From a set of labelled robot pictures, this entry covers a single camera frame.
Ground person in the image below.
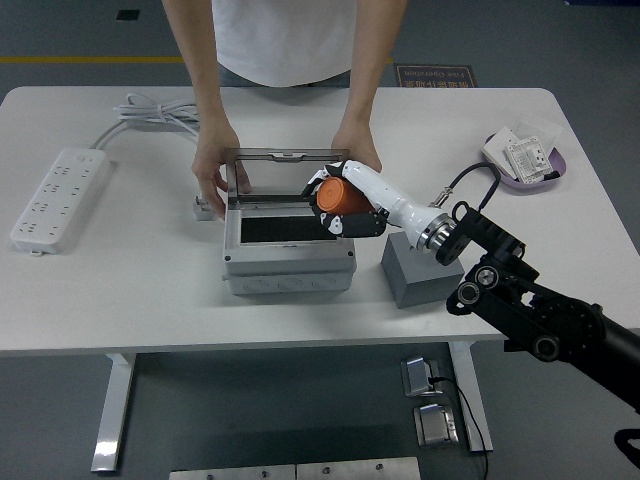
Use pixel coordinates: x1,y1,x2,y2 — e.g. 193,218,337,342
160,0,409,221

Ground clear plastic bag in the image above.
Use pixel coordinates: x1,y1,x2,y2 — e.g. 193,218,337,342
513,110,564,151

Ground white power cord with plug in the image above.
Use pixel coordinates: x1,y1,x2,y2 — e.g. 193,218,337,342
89,93,224,222

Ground dark floor sign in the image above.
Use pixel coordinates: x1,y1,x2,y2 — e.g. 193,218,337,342
394,63,479,89

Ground person's right hand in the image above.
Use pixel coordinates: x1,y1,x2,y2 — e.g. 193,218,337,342
191,127,251,221

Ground silver floor socket box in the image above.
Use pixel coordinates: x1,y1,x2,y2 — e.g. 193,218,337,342
412,403,461,447
399,354,444,399

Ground white power strip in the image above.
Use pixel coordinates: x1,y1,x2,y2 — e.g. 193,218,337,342
10,146,115,256

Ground person's left hand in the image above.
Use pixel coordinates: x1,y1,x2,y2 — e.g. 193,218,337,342
330,124,384,176

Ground purple plastic tray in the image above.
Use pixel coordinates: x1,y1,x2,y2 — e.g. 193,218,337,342
480,130,571,194

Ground transparent hinged box lid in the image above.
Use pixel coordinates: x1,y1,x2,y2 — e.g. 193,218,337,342
223,147,351,206

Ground orange cylindrical battery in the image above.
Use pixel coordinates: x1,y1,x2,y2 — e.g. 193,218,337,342
315,176,375,215

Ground white table leg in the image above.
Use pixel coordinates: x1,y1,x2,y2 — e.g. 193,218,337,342
90,352,137,474
448,341,494,453

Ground grey block battery holder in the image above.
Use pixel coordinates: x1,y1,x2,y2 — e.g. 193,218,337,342
380,230,466,310

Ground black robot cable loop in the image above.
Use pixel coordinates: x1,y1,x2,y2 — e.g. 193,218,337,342
612,427,640,480

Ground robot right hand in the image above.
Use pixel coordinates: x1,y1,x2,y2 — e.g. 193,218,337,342
299,159,441,251

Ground grey metal plate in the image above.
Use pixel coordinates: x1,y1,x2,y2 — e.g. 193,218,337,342
168,464,297,480
295,455,421,480

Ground white socket panel with label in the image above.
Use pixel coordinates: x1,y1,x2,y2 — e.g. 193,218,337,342
502,135,551,185

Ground plain white card box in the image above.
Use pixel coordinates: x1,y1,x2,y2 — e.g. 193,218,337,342
482,127,521,177

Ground grey electrical enclosure box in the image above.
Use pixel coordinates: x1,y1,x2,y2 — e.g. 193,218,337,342
221,202,357,297

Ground thin black floor cable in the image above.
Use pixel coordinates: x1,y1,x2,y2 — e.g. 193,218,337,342
428,374,494,480

